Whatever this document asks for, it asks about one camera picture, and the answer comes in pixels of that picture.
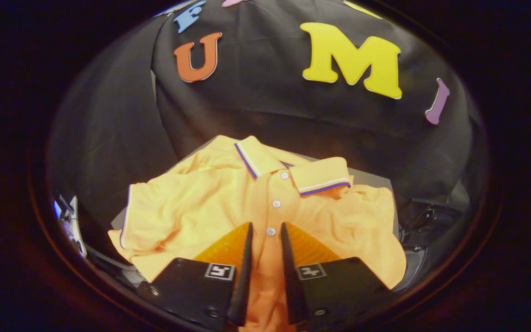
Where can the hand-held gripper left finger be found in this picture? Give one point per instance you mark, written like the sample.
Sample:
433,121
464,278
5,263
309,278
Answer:
243,276

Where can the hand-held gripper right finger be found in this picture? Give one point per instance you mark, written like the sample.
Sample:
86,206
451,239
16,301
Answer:
289,276

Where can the orange polo shirt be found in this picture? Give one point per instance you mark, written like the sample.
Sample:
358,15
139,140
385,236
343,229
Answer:
191,207

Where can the grey washing machine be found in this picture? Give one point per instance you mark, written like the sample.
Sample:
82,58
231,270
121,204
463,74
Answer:
415,269

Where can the dark washing machine lid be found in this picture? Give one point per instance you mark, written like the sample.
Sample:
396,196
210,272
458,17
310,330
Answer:
431,216

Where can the grey metal cabinet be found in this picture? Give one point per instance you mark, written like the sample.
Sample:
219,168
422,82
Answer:
368,177

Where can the white stand with screen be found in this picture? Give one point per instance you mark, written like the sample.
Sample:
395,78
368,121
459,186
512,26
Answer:
73,226

